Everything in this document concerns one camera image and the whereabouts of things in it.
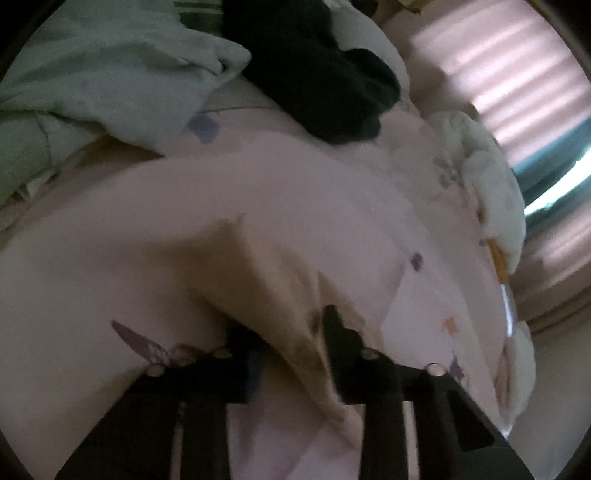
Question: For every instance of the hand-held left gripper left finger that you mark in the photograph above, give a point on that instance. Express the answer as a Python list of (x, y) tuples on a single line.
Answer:
[(240, 369)]

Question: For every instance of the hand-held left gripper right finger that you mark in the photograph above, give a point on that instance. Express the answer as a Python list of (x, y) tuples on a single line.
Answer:
[(337, 355)]

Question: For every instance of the peach printed small garment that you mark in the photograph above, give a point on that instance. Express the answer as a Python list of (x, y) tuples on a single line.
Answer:
[(277, 286)]

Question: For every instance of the pink printed bed sheet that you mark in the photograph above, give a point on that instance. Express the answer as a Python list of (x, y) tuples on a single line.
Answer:
[(277, 184)]

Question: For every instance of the white fluffy blanket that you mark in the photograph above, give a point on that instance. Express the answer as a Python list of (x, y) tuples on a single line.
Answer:
[(519, 369), (489, 175)]

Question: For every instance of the orange folded cloth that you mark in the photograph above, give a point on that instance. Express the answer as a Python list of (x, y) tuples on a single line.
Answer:
[(499, 263)]

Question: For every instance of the black cloth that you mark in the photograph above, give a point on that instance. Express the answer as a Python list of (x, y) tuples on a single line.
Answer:
[(314, 69)]

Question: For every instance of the teal curtain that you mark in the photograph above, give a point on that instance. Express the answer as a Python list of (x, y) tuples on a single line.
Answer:
[(554, 166)]

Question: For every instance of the white pillow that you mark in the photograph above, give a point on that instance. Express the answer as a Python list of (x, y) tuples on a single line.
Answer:
[(369, 27)]

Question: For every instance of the light green cloth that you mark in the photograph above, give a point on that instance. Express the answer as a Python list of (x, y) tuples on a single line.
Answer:
[(92, 69)]

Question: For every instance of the pink curtain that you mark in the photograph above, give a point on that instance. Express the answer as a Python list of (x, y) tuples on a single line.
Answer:
[(498, 60)]

